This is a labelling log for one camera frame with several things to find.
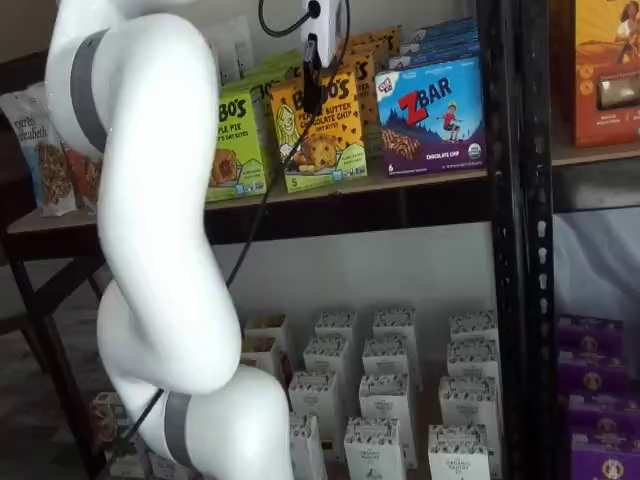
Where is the brown fibreboard shelf board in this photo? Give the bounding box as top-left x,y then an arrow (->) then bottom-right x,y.
239,299 -> 504,480
6,167 -> 489,237
551,141 -> 640,167

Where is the white printed snack box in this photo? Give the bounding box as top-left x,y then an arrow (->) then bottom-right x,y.
106,438 -> 152,480
90,391 -> 134,442

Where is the blue purple Zbar box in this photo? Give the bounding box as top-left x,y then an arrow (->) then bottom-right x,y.
375,56 -> 488,177
388,41 -> 482,70
398,28 -> 480,52
411,16 -> 477,37

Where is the purple snack box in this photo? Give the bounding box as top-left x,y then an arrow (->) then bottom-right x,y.
556,313 -> 625,352
569,433 -> 640,480
566,393 -> 640,437
556,348 -> 630,397

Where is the white floral print box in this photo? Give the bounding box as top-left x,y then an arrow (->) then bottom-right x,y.
287,370 -> 339,427
302,335 -> 352,397
372,307 -> 418,347
343,415 -> 402,480
288,413 -> 329,480
361,337 -> 411,382
445,340 -> 502,382
427,423 -> 491,480
437,375 -> 503,477
448,309 -> 500,347
314,310 -> 359,347
357,373 -> 419,469

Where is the orange granola bag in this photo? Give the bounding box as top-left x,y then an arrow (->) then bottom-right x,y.
61,143 -> 105,212

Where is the orange Bobo's peanut butter box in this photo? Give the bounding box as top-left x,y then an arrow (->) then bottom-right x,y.
348,51 -> 380,127
270,66 -> 369,195
343,25 -> 402,57

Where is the black metal shelf rack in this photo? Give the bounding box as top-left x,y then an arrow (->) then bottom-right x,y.
0,0 -> 640,480

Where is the green Bobo's apple pie box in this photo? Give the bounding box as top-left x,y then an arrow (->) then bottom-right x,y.
258,48 -> 302,82
204,89 -> 269,204
248,73 -> 284,169

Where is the yellow granola box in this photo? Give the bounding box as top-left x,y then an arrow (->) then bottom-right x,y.
242,313 -> 292,352
238,335 -> 281,375

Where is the large orange cereal box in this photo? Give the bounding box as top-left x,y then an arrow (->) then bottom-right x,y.
573,0 -> 640,148

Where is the white Purely Elizabeth granola bag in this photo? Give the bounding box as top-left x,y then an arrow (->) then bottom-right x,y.
0,88 -> 81,217

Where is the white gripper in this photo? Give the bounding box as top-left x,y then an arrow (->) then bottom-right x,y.
299,0 -> 347,114

